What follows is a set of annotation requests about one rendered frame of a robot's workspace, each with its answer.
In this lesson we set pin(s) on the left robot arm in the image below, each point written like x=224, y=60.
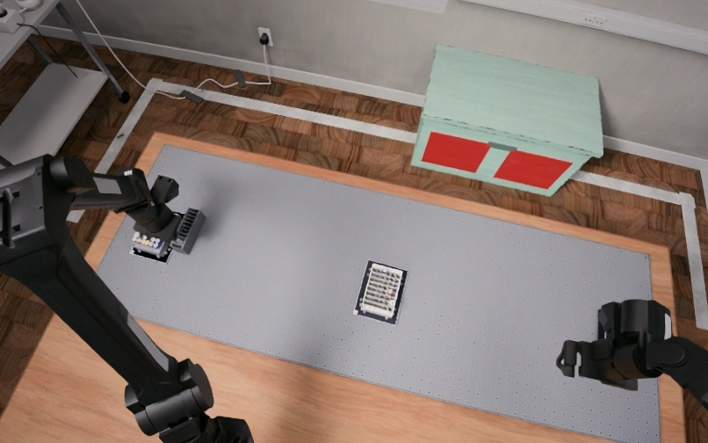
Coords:
x=37, y=250

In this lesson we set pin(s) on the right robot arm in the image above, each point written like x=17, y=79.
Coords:
x=649, y=321

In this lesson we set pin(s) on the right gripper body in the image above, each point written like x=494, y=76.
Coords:
x=601, y=370

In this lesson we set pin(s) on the white tube rack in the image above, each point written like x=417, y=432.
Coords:
x=391, y=280

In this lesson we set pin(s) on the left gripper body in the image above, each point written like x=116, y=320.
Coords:
x=157, y=228

